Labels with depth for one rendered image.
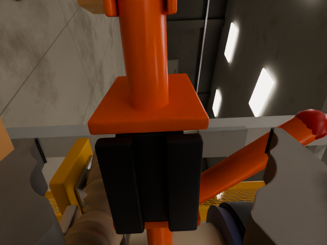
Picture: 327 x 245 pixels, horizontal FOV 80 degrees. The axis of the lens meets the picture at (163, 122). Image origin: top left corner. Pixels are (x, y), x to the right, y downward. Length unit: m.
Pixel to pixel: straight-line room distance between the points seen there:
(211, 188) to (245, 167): 0.03
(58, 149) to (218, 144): 1.03
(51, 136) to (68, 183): 1.16
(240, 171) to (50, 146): 1.37
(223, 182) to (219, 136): 1.09
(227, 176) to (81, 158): 0.21
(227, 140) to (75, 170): 1.09
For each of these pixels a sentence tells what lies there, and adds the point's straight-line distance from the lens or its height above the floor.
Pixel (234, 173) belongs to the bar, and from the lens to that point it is 0.17.
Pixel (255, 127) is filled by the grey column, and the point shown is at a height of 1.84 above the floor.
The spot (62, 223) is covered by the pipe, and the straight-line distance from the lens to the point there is 0.22.
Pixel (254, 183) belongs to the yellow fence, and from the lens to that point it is 1.78.
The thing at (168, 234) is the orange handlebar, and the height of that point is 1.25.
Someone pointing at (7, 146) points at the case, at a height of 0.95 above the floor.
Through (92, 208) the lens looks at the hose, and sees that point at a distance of 0.21.
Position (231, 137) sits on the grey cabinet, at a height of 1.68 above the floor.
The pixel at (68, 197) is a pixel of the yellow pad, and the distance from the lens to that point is 0.28.
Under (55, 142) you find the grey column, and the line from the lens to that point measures 1.43.
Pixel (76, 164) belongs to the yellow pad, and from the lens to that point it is 0.29.
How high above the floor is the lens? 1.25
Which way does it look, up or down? level
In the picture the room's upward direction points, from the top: 87 degrees clockwise
